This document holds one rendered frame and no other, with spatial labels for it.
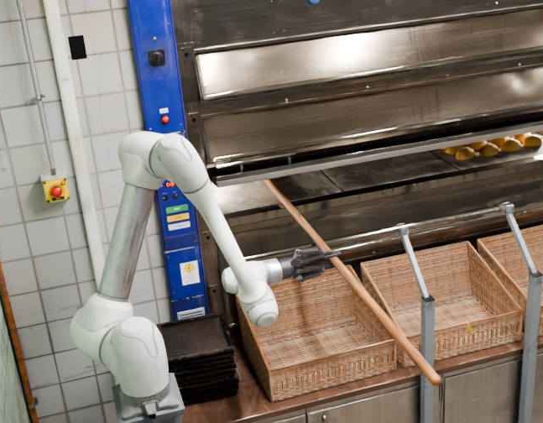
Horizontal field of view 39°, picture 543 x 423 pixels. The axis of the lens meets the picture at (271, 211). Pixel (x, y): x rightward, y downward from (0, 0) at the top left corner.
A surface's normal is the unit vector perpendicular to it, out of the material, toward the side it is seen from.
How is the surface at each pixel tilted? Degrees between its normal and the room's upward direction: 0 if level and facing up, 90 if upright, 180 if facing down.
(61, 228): 90
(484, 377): 90
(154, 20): 90
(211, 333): 0
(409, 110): 70
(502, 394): 90
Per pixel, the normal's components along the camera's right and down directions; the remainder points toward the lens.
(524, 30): 0.24, 0.03
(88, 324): -0.59, -0.18
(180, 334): -0.07, -0.91
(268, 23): 0.27, 0.43
